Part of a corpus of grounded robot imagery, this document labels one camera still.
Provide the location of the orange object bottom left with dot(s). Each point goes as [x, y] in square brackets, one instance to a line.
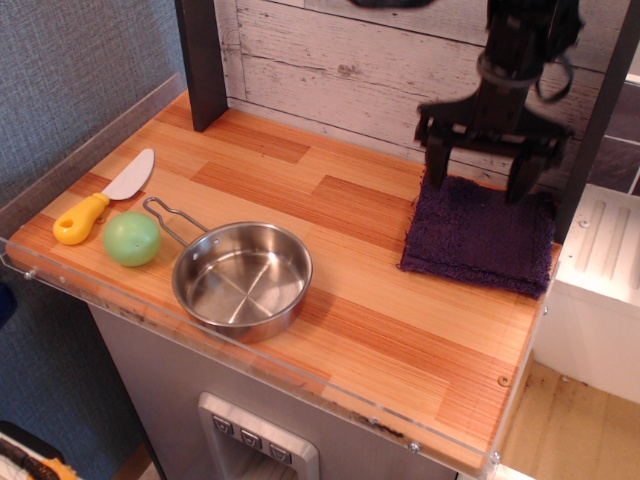
[63, 471]

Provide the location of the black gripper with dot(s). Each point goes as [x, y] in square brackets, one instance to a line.
[493, 120]

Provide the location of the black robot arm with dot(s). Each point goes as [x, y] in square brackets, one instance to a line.
[523, 36]

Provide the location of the dark shelf post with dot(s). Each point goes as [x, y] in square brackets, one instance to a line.
[202, 58]
[605, 104]

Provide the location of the purple towel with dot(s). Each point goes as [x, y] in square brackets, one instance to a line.
[466, 232]

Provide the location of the dark right shelf post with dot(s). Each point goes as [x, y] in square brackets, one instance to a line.
[605, 104]

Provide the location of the green toy ball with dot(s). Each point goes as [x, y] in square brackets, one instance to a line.
[131, 239]

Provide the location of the yellow handled toy knife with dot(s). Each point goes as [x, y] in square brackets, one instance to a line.
[76, 224]

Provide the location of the grey toy fridge cabinet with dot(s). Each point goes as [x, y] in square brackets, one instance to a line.
[164, 378]

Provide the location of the clear acrylic left guard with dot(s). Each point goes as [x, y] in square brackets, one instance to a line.
[28, 187]

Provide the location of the small stainless steel pan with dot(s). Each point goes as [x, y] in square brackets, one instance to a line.
[246, 280]

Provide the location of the silver dispenser button panel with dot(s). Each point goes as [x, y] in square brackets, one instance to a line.
[245, 446]

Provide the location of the dark left shelf post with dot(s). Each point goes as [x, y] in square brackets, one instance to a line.
[202, 58]

